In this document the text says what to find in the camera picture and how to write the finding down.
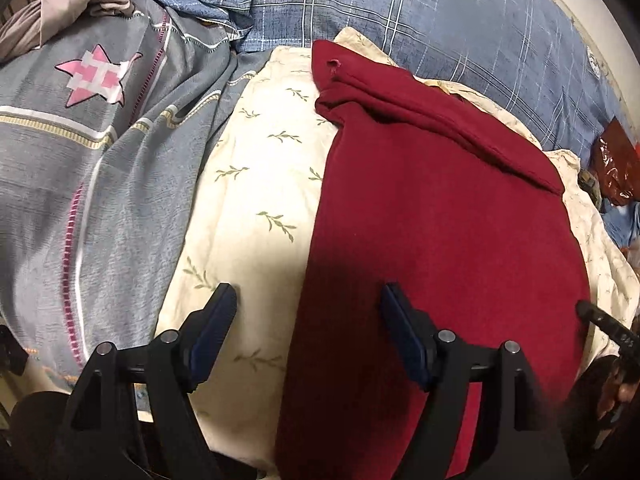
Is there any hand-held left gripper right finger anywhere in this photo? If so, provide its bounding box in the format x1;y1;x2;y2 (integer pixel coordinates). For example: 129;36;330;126
380;283;576;480

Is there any blue plaid pillow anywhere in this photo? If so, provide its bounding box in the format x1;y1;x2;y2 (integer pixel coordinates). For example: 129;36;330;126
132;0;631;161

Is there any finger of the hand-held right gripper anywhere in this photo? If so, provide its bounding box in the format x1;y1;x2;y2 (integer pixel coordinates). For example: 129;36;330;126
576;301;640;359

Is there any red-brown plastic bag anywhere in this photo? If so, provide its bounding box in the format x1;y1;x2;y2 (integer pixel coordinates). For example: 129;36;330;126
590;117;640;206

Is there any dark red knit garment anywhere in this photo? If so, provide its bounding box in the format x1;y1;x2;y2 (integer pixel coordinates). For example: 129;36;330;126
275;39;593;480

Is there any beige grey cloth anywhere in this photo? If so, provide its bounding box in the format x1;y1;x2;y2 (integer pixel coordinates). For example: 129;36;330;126
0;0;136;63

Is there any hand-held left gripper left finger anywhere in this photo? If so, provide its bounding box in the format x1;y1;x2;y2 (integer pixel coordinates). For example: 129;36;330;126
50;283;238;480

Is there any cream leaf-print blanket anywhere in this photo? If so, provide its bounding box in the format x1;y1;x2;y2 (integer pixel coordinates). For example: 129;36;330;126
135;27;640;466

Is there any grey star-print quilt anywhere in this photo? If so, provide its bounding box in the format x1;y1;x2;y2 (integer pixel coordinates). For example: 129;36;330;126
0;0;271;396

